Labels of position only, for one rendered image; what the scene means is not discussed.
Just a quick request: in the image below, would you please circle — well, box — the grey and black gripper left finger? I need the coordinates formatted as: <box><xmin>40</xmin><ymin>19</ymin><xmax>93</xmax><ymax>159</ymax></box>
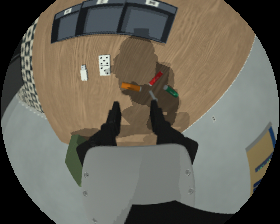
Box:
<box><xmin>76</xmin><ymin>101</ymin><xmax>122</xmax><ymax>167</ymax></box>

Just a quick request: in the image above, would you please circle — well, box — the white domino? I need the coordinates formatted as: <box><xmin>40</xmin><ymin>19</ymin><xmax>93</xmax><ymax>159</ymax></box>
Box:
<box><xmin>99</xmin><ymin>54</ymin><xmax>111</xmax><ymax>76</ymax></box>

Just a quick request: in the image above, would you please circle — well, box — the grey usb stick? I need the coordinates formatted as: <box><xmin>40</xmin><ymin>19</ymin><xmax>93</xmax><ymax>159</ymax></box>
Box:
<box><xmin>80</xmin><ymin>65</ymin><xmax>88</xmax><ymax>81</ymax></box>

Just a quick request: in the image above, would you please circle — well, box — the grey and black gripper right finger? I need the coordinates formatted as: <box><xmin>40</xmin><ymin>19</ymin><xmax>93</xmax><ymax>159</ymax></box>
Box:
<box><xmin>150</xmin><ymin>100</ymin><xmax>198</xmax><ymax>165</ymax></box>

